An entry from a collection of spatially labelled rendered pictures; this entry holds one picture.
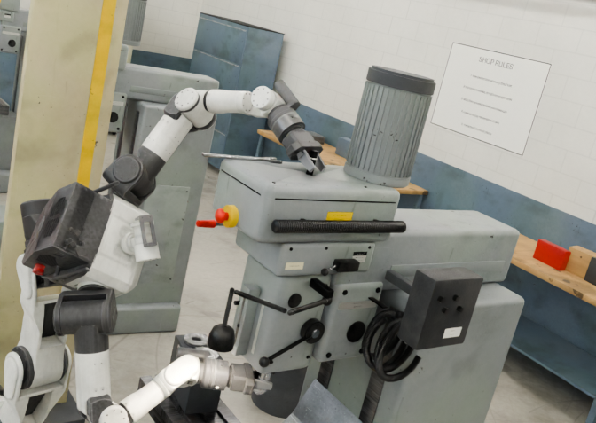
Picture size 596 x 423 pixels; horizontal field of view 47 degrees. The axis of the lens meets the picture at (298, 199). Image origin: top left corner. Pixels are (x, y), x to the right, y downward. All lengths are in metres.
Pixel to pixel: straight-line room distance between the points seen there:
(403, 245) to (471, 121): 4.95
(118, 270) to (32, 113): 1.53
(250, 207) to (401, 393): 0.82
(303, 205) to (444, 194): 5.41
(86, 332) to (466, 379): 1.25
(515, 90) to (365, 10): 2.40
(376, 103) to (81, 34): 1.77
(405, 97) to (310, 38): 7.18
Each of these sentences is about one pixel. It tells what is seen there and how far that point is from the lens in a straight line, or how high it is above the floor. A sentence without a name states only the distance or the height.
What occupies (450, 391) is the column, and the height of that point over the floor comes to 1.24.
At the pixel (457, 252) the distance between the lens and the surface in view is 2.31.
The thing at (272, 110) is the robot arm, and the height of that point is 2.03.
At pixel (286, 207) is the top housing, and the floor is 1.83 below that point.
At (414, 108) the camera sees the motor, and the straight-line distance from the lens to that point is 1.98.
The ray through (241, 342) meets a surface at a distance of 2.03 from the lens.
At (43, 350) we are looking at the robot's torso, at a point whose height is 1.10.
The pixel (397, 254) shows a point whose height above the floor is 1.69.
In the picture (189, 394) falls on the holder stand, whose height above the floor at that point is 1.01.
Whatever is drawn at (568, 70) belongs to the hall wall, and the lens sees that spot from 6.47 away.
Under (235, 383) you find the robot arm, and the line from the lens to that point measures 2.12.
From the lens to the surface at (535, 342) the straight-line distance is 5.98.
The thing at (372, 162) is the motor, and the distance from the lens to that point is 1.99.
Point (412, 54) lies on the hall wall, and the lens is 7.68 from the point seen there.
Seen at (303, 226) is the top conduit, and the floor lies 1.80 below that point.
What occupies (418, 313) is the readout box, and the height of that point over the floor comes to 1.62.
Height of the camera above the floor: 2.31
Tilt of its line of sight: 15 degrees down
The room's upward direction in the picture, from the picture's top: 13 degrees clockwise
